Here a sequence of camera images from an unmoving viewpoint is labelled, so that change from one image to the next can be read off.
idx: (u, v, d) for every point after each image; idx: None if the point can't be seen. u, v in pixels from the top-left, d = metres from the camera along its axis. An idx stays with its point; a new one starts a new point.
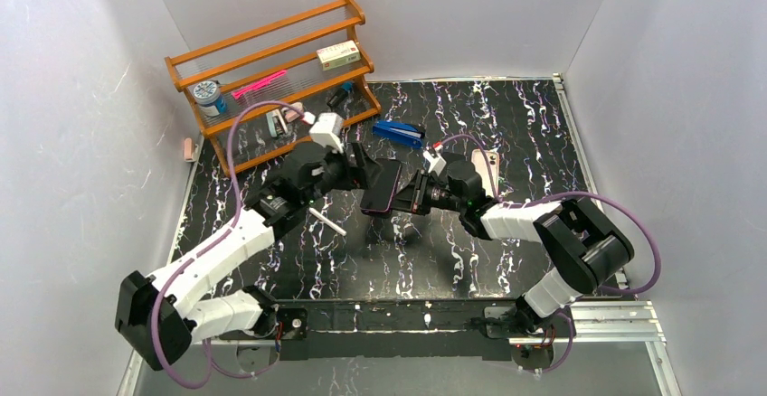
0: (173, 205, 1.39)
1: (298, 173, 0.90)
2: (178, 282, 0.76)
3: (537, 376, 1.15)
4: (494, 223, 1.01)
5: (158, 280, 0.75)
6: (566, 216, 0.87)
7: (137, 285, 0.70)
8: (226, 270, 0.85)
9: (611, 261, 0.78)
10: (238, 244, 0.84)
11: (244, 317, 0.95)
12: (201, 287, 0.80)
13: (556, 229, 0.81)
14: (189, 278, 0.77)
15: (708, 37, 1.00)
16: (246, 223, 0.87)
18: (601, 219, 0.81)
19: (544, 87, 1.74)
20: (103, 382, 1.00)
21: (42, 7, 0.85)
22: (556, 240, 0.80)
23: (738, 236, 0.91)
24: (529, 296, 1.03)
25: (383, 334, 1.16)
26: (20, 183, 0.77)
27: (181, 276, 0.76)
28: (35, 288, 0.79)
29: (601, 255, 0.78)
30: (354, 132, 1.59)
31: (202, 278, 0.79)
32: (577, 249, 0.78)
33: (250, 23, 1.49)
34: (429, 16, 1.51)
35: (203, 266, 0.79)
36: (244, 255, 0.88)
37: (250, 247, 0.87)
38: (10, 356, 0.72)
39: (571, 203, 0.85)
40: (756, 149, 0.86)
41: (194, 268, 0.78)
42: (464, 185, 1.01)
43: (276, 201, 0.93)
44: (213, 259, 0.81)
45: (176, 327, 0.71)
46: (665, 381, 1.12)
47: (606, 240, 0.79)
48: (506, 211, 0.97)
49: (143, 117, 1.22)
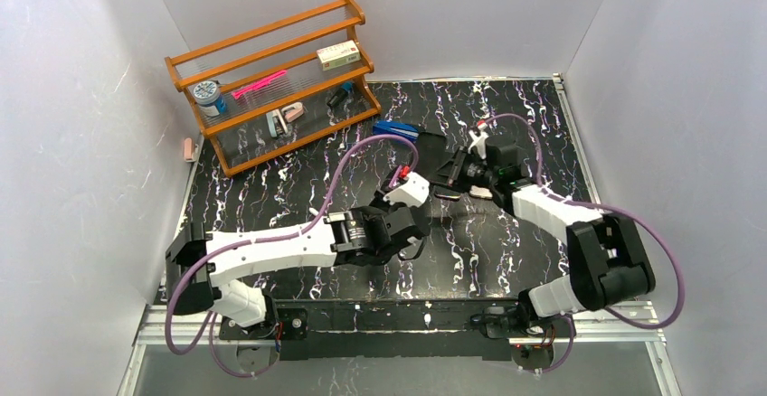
0: (173, 204, 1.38)
1: (403, 228, 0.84)
2: (226, 256, 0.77)
3: (537, 375, 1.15)
4: (527, 206, 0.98)
5: (214, 243, 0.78)
6: (601, 229, 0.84)
7: (194, 235, 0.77)
8: (272, 268, 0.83)
9: (629, 291, 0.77)
10: (295, 251, 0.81)
11: (250, 314, 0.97)
12: (243, 270, 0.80)
13: (587, 237, 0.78)
14: (237, 258, 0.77)
15: (709, 38, 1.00)
16: (317, 236, 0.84)
18: (639, 251, 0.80)
19: (544, 87, 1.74)
20: (103, 382, 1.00)
21: (42, 8, 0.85)
22: (582, 248, 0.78)
23: (738, 235, 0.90)
24: (532, 295, 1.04)
25: (383, 334, 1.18)
26: (20, 183, 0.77)
27: (231, 250, 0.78)
28: (34, 289, 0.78)
29: (618, 282, 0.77)
30: (354, 132, 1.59)
31: (248, 266, 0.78)
32: (599, 268, 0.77)
33: (250, 23, 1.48)
34: (429, 16, 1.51)
35: (256, 253, 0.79)
36: (298, 262, 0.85)
37: (306, 259, 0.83)
38: (8, 355, 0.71)
39: (611, 221, 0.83)
40: (756, 149, 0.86)
41: (246, 253, 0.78)
42: (497, 152, 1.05)
43: (357, 230, 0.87)
44: (267, 251, 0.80)
45: (198, 296, 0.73)
46: (665, 380, 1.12)
47: (633, 269, 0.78)
48: (548, 202, 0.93)
49: (143, 117, 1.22)
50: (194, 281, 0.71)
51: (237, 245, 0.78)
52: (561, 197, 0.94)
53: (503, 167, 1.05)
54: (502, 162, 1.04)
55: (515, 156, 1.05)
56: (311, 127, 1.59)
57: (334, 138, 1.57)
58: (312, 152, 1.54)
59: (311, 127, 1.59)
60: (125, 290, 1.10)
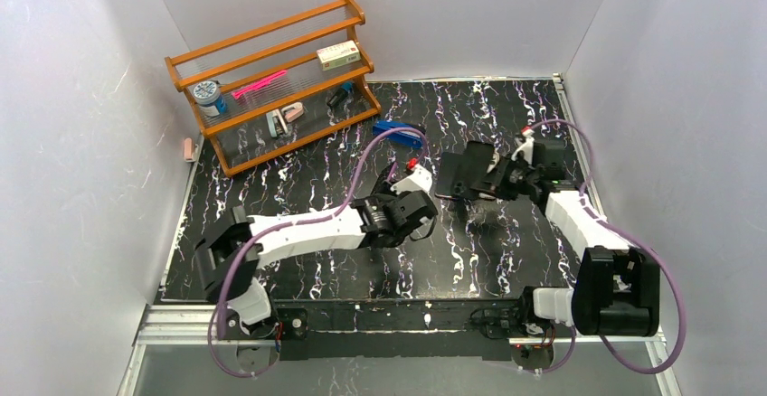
0: (173, 204, 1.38)
1: (415, 209, 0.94)
2: (270, 237, 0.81)
3: (537, 376, 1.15)
4: (558, 211, 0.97)
5: (256, 225, 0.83)
6: (623, 262, 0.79)
7: (237, 219, 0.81)
8: (308, 249, 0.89)
9: (625, 329, 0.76)
10: (331, 231, 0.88)
11: (255, 311, 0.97)
12: (283, 251, 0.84)
13: (603, 273, 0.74)
14: (280, 239, 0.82)
15: (709, 39, 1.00)
16: (347, 218, 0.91)
18: (653, 295, 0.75)
19: (544, 87, 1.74)
20: (103, 382, 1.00)
21: (42, 8, 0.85)
22: (595, 279, 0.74)
23: (738, 236, 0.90)
24: (537, 292, 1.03)
25: (383, 334, 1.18)
26: (20, 184, 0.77)
27: (274, 232, 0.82)
28: (34, 289, 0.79)
29: (617, 322, 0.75)
30: (354, 132, 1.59)
31: (289, 245, 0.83)
32: (601, 302, 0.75)
33: (250, 23, 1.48)
34: (429, 16, 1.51)
35: (297, 234, 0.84)
36: (329, 244, 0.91)
37: (338, 240, 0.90)
38: (8, 355, 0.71)
39: (636, 257, 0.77)
40: (756, 149, 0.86)
41: (289, 234, 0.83)
42: (544, 149, 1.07)
43: (378, 213, 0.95)
44: (306, 232, 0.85)
45: (245, 275, 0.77)
46: (665, 380, 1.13)
47: (639, 311, 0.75)
48: (580, 213, 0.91)
49: (143, 117, 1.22)
50: (245, 260, 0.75)
51: (279, 226, 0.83)
52: (595, 212, 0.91)
53: (544, 164, 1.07)
54: (545, 159, 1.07)
55: (560, 157, 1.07)
56: (311, 127, 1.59)
57: (334, 138, 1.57)
58: (312, 152, 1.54)
59: (311, 127, 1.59)
60: (125, 291, 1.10)
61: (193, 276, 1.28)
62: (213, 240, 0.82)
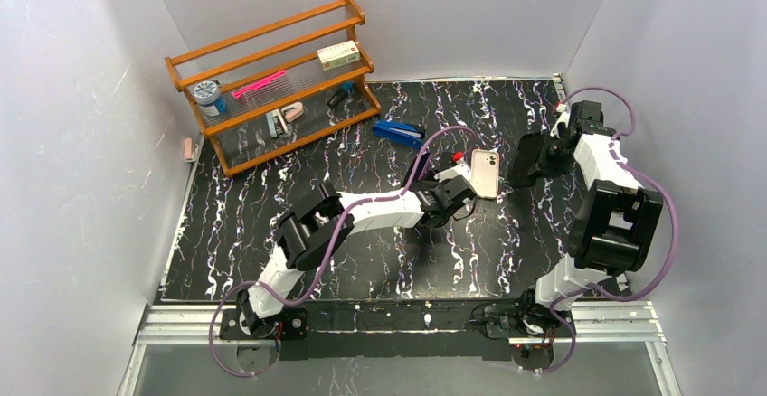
0: (174, 204, 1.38)
1: (459, 192, 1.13)
2: (356, 210, 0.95)
3: (537, 376, 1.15)
4: (585, 151, 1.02)
5: (345, 200, 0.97)
6: (629, 204, 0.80)
7: (330, 194, 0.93)
8: (378, 222, 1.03)
9: (612, 258, 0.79)
10: (399, 208, 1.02)
11: (273, 304, 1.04)
12: (362, 223, 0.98)
13: (608, 200, 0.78)
14: (364, 212, 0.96)
15: (708, 39, 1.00)
16: (409, 200, 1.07)
18: (648, 232, 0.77)
19: (544, 87, 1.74)
20: (103, 382, 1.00)
21: (43, 8, 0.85)
22: (595, 205, 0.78)
23: (738, 236, 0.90)
24: (538, 281, 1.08)
25: (383, 334, 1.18)
26: (20, 184, 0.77)
27: (359, 206, 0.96)
28: (34, 288, 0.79)
29: (607, 249, 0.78)
30: (354, 132, 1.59)
31: (370, 218, 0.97)
32: (596, 228, 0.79)
33: (250, 23, 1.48)
34: (429, 17, 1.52)
35: (376, 209, 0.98)
36: (394, 221, 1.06)
37: (403, 216, 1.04)
38: (9, 355, 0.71)
39: (641, 195, 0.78)
40: (757, 149, 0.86)
41: (371, 209, 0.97)
42: (580, 108, 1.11)
43: (429, 197, 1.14)
44: (382, 207, 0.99)
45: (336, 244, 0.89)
46: (665, 381, 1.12)
47: (629, 243, 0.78)
48: (603, 155, 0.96)
49: (143, 117, 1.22)
50: (343, 231, 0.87)
51: (363, 201, 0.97)
52: (618, 155, 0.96)
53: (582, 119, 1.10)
54: (582, 115, 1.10)
55: (598, 114, 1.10)
56: (312, 127, 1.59)
57: (334, 138, 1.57)
58: (312, 152, 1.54)
59: (311, 127, 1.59)
60: (125, 290, 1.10)
61: (193, 276, 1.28)
62: (302, 213, 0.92)
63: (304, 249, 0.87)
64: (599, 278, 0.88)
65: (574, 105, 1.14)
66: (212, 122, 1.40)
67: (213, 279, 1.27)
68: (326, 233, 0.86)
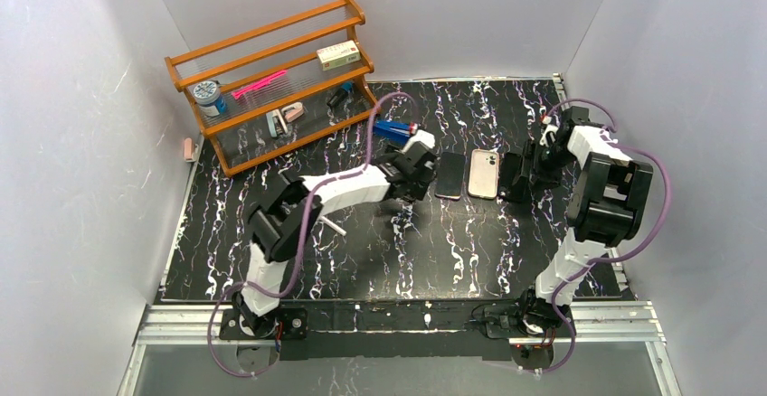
0: (174, 204, 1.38)
1: (421, 156, 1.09)
2: (322, 191, 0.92)
3: (537, 376, 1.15)
4: (580, 140, 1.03)
5: (308, 183, 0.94)
6: (621, 175, 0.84)
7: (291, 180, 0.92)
8: (346, 202, 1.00)
9: (610, 226, 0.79)
10: (364, 183, 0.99)
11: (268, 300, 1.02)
12: (330, 204, 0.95)
13: (602, 169, 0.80)
14: (330, 191, 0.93)
15: (709, 40, 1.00)
16: (373, 174, 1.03)
18: (641, 200, 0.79)
19: (544, 87, 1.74)
20: (104, 382, 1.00)
21: (42, 8, 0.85)
22: (591, 174, 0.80)
23: (737, 237, 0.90)
24: (536, 278, 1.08)
25: (383, 334, 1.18)
26: (20, 184, 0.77)
27: (324, 187, 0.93)
28: (34, 290, 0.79)
29: (603, 217, 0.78)
30: (354, 132, 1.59)
31: (336, 197, 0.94)
32: (593, 194, 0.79)
33: (250, 23, 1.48)
34: (428, 17, 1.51)
35: (341, 187, 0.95)
36: (362, 197, 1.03)
37: (370, 191, 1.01)
38: (8, 356, 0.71)
39: (632, 166, 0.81)
40: (756, 149, 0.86)
41: (336, 187, 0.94)
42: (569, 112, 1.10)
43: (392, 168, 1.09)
44: (347, 185, 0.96)
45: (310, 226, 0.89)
46: (665, 381, 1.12)
47: (624, 211, 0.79)
48: (597, 140, 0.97)
49: (143, 117, 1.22)
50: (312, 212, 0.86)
51: (327, 181, 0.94)
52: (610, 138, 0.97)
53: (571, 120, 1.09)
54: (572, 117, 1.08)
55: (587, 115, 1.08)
56: (312, 127, 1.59)
57: (334, 138, 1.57)
58: (312, 152, 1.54)
59: (311, 127, 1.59)
60: (125, 290, 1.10)
61: (193, 276, 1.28)
62: (269, 204, 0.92)
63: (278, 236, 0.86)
64: (600, 251, 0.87)
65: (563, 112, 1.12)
66: (213, 122, 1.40)
67: (213, 279, 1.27)
68: (298, 217, 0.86)
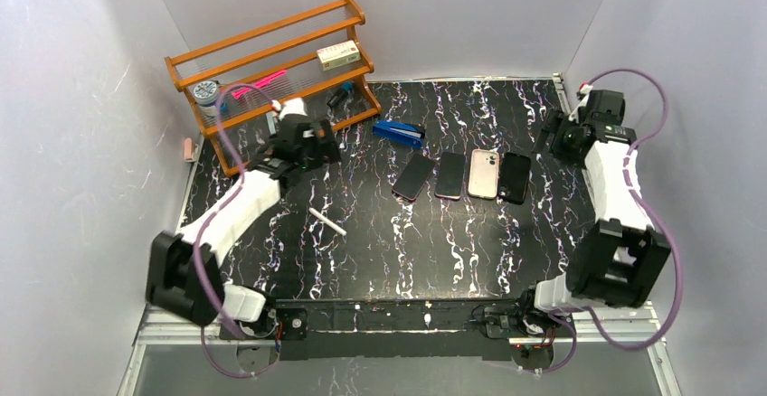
0: (174, 204, 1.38)
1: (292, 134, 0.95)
2: (209, 233, 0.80)
3: (537, 376, 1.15)
4: (597, 158, 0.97)
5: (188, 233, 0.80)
6: (633, 240, 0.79)
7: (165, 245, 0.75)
8: (244, 224, 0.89)
9: (611, 296, 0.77)
10: (250, 202, 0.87)
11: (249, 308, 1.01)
12: (226, 240, 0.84)
13: (610, 242, 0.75)
14: (218, 230, 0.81)
15: (709, 40, 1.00)
16: (250, 183, 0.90)
18: (650, 277, 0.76)
19: (544, 87, 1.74)
20: (103, 382, 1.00)
21: (42, 8, 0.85)
22: (600, 246, 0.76)
23: (736, 236, 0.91)
24: (539, 284, 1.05)
25: (383, 334, 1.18)
26: (21, 183, 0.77)
27: (209, 229, 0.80)
28: (35, 290, 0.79)
29: (606, 286, 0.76)
30: (354, 132, 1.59)
31: (230, 230, 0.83)
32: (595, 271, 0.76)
33: (250, 23, 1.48)
34: (429, 17, 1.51)
35: (225, 218, 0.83)
36: (258, 210, 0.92)
37: (260, 202, 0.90)
38: (8, 356, 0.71)
39: (648, 236, 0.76)
40: (756, 149, 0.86)
41: (221, 221, 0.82)
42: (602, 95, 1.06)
43: (274, 161, 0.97)
44: (232, 212, 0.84)
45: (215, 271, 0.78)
46: (665, 381, 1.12)
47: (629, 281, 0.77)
48: (614, 169, 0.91)
49: (142, 117, 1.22)
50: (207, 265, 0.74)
51: (206, 221, 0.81)
52: (630, 180, 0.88)
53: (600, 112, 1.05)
54: (601, 105, 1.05)
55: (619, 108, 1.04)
56: None
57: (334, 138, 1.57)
58: None
59: None
60: (125, 290, 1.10)
61: None
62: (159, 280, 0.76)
63: (192, 305, 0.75)
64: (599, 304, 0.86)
65: (593, 93, 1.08)
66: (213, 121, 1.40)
67: None
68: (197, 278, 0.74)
